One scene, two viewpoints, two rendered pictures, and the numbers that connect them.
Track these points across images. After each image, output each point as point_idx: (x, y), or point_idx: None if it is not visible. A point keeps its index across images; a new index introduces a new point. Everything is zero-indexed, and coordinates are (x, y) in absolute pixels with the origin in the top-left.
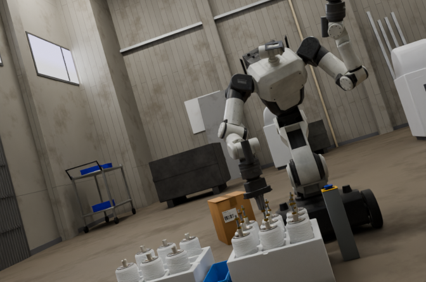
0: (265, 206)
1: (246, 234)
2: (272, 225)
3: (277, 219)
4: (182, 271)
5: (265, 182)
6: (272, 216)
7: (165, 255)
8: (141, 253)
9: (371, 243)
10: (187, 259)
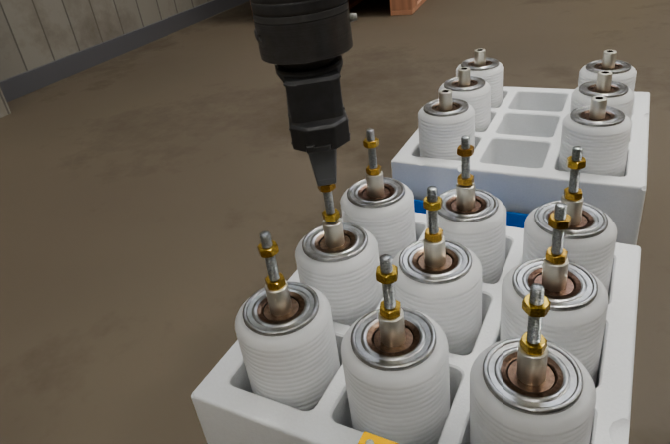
0: (316, 179)
1: (359, 199)
2: (353, 251)
3: (422, 279)
4: (420, 149)
5: (288, 102)
6: (542, 282)
7: (570, 107)
8: (586, 65)
9: None
10: (435, 139)
